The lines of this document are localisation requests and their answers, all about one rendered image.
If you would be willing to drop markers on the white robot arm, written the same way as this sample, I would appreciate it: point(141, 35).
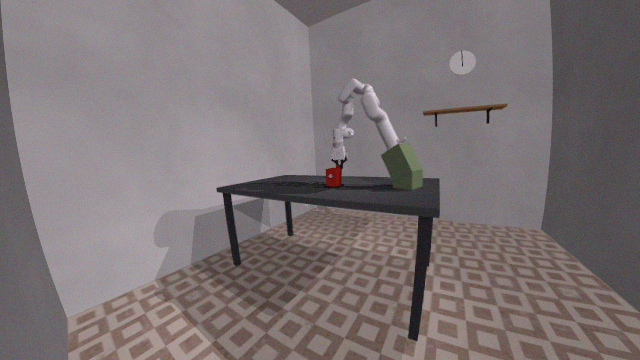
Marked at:
point(372, 111)

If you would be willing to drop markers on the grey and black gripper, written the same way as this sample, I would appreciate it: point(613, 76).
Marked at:
point(339, 153)

